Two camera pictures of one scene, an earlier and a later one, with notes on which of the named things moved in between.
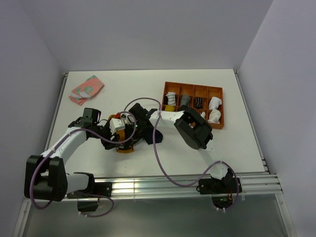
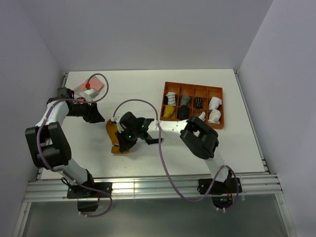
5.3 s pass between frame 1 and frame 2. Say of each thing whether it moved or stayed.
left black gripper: moved
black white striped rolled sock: stayed
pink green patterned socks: stayed
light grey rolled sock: stayed
